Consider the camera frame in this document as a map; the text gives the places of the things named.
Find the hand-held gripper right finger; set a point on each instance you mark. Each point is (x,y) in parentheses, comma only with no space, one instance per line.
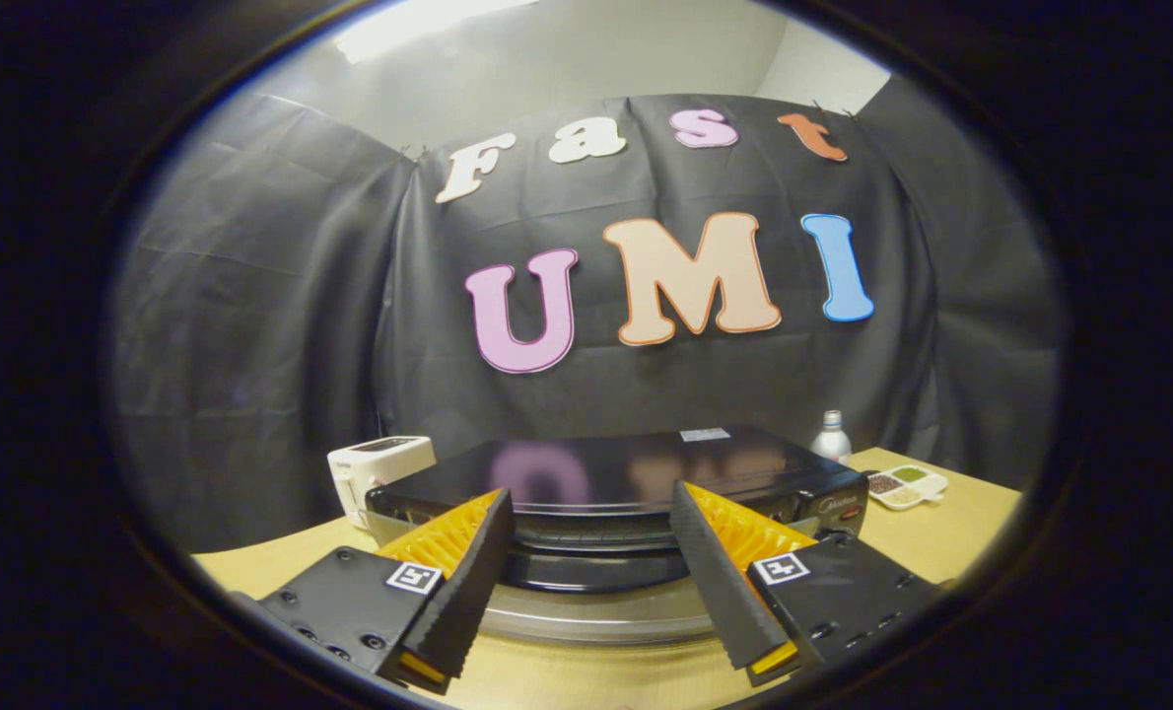
(715,582)

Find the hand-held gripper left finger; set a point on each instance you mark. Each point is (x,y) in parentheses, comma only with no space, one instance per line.
(473,582)

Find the black toaster oven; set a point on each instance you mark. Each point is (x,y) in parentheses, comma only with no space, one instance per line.
(626,463)

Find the white pop-up toaster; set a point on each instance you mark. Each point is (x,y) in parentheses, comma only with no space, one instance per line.
(370,473)

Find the silver bottle with red label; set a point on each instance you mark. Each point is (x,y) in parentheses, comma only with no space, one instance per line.
(831,444)

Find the white divided condiment dish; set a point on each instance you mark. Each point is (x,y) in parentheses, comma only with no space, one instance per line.
(907,488)

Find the black backdrop cloth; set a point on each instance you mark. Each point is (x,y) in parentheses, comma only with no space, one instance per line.
(301,296)

